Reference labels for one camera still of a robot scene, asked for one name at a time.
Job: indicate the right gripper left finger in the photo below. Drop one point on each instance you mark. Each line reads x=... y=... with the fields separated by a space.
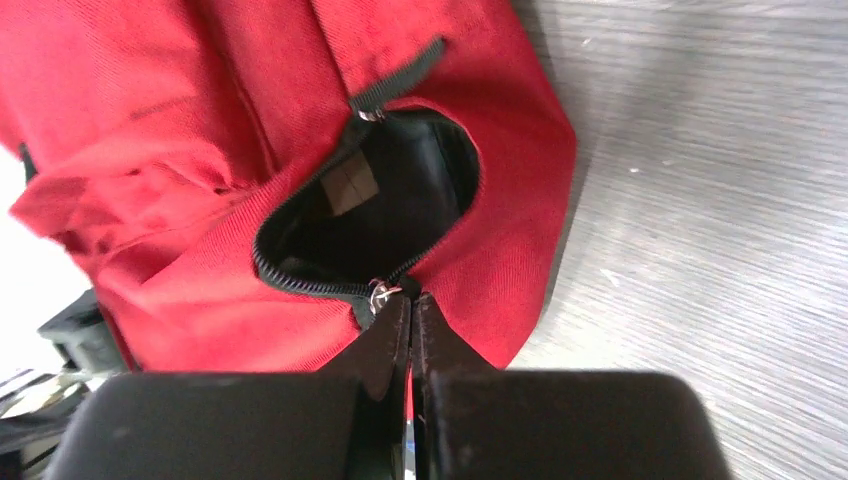
x=344 y=421

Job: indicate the red backpack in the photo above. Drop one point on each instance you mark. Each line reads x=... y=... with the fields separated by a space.
x=245 y=182

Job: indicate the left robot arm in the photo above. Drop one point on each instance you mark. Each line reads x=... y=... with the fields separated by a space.
x=36 y=406

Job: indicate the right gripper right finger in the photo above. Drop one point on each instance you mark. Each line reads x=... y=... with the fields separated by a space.
x=475 y=421

